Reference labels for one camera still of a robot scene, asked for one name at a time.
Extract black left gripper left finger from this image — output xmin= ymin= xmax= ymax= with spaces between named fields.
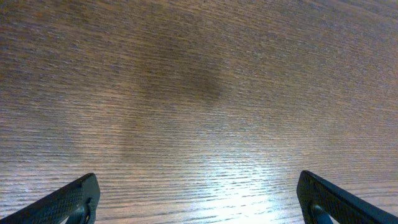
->
xmin=1 ymin=173 xmax=100 ymax=224

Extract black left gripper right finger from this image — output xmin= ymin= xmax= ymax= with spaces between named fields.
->
xmin=297 ymin=170 xmax=397 ymax=224

